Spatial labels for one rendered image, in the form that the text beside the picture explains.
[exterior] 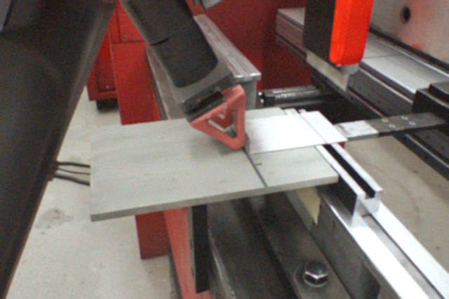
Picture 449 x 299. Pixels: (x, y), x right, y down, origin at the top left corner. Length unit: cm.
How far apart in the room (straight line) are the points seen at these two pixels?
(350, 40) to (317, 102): 73
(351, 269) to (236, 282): 13
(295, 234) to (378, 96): 39
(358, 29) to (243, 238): 34
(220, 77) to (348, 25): 16
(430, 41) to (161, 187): 28
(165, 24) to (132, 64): 93
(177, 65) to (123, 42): 90
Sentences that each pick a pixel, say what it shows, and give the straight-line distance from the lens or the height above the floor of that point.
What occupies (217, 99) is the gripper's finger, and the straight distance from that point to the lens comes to 44.
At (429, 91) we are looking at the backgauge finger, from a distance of 67.
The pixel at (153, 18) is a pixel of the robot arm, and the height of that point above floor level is 116.
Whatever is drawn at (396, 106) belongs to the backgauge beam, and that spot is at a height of 95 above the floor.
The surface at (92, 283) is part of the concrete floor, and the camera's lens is 175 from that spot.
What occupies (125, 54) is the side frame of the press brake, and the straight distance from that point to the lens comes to 134.
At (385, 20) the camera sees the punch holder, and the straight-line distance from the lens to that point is 34.
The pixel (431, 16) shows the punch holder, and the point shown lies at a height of 120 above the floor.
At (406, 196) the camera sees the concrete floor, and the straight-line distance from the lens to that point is 227.
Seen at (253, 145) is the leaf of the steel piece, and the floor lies 100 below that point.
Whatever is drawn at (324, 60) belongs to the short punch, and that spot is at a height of 110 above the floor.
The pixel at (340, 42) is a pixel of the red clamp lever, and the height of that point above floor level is 117.
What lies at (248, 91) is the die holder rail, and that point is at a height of 93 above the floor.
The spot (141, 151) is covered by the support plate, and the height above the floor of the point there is 100.
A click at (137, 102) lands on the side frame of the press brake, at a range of 140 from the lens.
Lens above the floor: 126
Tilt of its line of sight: 31 degrees down
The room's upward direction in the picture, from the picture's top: straight up
